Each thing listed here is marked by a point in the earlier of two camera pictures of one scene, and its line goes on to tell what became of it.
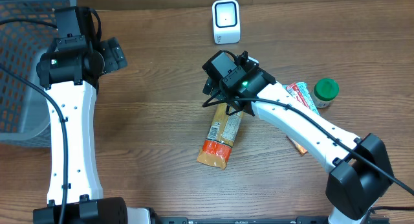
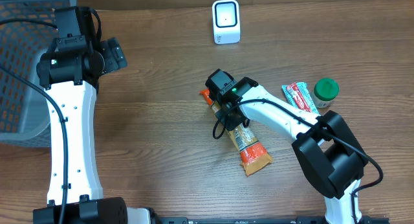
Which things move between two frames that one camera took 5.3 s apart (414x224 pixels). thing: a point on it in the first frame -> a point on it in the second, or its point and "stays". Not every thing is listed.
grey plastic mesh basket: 27,24 stays
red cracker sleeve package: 217,149 -> 253,154
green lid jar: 324,91 stays
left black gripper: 116,54 stays
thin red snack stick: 294,89 stays
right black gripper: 209,87 -> 235,123
